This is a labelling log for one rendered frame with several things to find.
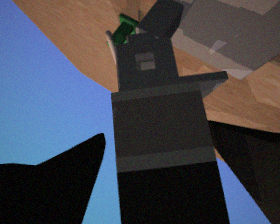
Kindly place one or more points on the grey tapered pin with red cap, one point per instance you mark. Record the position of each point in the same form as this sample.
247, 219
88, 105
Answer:
111, 44

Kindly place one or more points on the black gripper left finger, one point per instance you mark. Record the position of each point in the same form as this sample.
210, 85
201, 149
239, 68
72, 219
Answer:
55, 191

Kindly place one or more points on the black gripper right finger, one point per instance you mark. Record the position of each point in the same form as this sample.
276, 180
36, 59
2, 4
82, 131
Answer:
253, 155

